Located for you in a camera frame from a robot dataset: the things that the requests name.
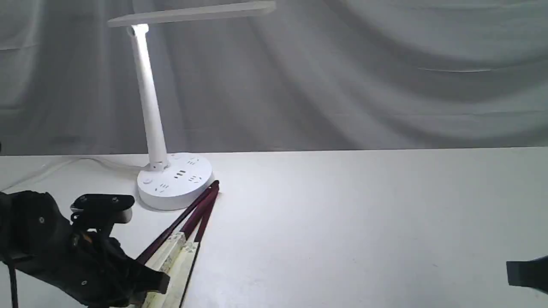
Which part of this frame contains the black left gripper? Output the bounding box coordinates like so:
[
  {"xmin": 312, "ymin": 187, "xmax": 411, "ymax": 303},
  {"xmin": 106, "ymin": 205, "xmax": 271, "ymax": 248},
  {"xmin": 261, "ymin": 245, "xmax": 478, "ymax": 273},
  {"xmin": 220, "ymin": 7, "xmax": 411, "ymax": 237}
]
[{"xmin": 1, "ymin": 190, "xmax": 170, "ymax": 308}]

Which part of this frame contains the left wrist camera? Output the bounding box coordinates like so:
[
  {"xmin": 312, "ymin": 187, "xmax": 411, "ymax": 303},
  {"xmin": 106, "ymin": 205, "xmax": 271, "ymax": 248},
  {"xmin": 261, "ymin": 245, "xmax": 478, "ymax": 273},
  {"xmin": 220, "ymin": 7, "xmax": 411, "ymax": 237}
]
[{"xmin": 70, "ymin": 194, "xmax": 135, "ymax": 236}]

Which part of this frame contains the white desk lamp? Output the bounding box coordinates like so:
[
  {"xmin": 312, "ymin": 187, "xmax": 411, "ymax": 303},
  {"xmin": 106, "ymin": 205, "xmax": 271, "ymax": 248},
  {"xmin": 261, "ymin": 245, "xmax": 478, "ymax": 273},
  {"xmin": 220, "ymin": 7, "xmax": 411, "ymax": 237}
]
[{"xmin": 107, "ymin": 0, "xmax": 276, "ymax": 211}]

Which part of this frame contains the folding paper fan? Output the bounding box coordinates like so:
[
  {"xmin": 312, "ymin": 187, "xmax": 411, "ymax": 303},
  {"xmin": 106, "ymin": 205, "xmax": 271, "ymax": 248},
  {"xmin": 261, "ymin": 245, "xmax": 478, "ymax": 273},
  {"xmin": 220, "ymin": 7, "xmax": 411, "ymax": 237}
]
[{"xmin": 131, "ymin": 180, "xmax": 220, "ymax": 308}]

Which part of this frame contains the grey backdrop cloth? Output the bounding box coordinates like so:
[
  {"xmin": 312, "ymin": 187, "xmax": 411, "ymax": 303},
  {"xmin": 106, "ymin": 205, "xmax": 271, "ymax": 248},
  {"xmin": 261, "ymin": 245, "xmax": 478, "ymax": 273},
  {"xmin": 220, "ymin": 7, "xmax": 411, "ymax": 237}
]
[{"xmin": 1, "ymin": 0, "xmax": 548, "ymax": 155}]

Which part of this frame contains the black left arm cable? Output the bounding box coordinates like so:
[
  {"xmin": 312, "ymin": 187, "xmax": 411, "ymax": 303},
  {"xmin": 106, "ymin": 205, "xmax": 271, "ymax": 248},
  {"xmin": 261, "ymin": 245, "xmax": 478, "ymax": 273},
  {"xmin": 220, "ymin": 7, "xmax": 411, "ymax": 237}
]
[{"xmin": 8, "ymin": 263, "xmax": 20, "ymax": 308}]

